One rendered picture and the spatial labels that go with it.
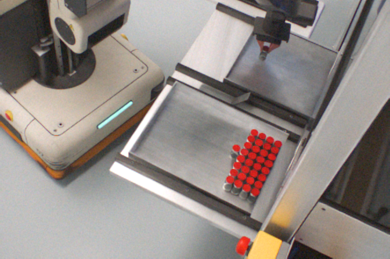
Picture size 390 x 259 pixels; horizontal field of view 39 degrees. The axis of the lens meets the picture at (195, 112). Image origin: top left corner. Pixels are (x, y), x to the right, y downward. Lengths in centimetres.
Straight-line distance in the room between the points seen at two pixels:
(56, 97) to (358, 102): 162
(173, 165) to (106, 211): 94
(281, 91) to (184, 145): 34
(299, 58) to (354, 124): 85
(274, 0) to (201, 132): 39
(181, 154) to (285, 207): 40
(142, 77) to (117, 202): 53
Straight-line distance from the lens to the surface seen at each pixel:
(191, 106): 152
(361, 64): 77
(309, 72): 167
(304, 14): 147
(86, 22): 181
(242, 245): 121
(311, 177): 101
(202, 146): 145
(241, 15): 174
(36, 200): 236
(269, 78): 162
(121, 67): 235
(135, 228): 229
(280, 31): 154
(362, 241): 114
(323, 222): 113
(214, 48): 166
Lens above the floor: 212
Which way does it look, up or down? 55 degrees down
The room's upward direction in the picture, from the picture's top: 12 degrees clockwise
